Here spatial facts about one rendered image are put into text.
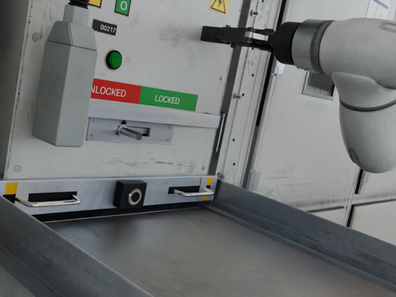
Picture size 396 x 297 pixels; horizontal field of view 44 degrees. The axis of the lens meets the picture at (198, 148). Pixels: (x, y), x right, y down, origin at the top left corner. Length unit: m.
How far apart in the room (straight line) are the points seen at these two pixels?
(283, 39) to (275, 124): 0.43
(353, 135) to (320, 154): 0.65
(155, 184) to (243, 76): 0.34
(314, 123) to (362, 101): 0.62
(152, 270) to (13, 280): 0.20
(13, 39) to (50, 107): 0.14
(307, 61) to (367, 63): 0.11
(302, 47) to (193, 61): 0.27
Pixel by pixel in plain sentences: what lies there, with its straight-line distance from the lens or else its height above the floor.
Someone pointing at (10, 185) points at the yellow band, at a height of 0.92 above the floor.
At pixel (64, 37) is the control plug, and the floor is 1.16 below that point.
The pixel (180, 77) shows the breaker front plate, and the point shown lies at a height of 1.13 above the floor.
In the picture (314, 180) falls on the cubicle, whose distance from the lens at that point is 1.52.
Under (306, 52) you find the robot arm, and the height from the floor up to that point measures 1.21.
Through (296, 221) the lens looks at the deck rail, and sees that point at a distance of 1.03.
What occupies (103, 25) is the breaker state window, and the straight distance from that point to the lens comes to 0.87.
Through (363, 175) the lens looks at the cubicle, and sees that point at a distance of 1.85.
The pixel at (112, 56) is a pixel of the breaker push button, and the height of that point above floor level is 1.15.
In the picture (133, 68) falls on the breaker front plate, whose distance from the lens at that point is 0.91.
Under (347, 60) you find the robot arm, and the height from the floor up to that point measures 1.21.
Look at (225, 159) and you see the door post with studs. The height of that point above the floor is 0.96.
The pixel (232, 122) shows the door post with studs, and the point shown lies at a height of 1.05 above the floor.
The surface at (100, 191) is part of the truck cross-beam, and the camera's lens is 0.91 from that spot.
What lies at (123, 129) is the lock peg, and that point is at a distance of 0.91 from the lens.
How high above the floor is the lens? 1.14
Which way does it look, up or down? 8 degrees down
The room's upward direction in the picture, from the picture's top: 11 degrees clockwise
